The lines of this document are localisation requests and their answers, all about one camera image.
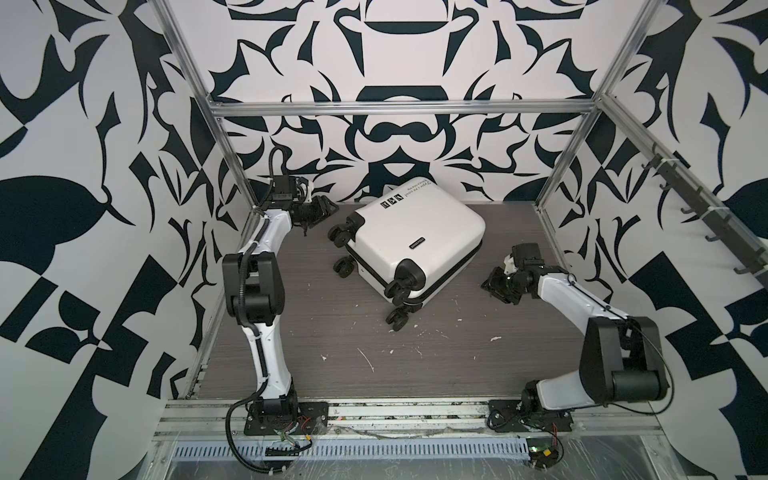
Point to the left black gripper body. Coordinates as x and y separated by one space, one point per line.
315 213

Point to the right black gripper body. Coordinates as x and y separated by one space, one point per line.
507 286

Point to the black suitcase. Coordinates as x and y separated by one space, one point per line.
408 244

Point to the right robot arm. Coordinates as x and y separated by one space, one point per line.
621 361

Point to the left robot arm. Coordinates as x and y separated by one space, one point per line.
255 297

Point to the aluminium cage frame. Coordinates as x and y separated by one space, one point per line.
500 103

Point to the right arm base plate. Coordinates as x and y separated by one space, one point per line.
506 416

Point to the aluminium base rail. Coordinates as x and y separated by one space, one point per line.
390 417

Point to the white slotted cable duct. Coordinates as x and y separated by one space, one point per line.
513 449

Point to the wall hook rack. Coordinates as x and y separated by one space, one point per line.
701 204

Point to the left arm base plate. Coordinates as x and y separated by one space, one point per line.
267 417

